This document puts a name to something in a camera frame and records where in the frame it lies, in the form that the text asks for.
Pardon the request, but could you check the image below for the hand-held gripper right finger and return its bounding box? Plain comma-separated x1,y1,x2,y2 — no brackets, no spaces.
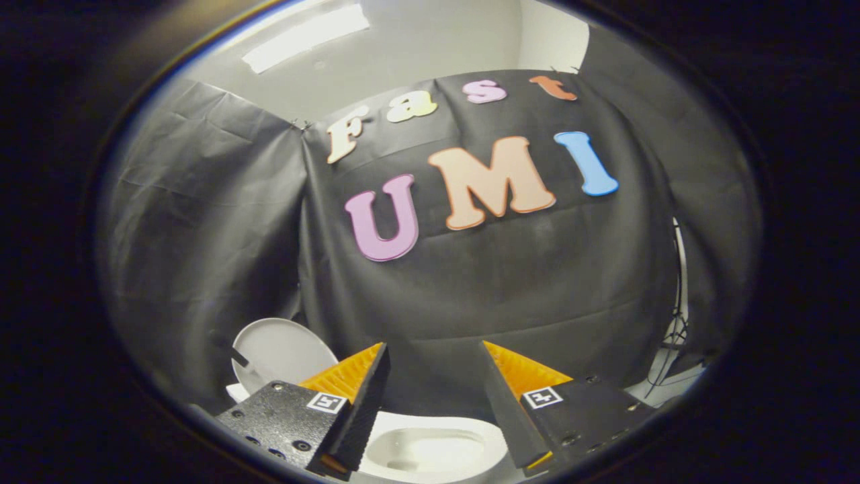
481,340,656,478

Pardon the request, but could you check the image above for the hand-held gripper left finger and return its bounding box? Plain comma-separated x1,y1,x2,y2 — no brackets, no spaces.
215,341,392,481

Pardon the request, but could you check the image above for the white toilet lid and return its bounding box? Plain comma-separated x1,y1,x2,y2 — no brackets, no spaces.
230,317,340,397

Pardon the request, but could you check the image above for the white toilet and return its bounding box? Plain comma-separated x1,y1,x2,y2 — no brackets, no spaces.
225,383,511,484

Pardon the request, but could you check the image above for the black backdrop cloth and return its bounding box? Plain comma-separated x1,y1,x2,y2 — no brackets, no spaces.
101,27,763,431

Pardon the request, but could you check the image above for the black tripod stand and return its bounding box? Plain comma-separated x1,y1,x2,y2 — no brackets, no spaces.
648,218,693,397

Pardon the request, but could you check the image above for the ceiling light panel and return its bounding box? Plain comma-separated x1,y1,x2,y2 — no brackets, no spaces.
242,3,370,75

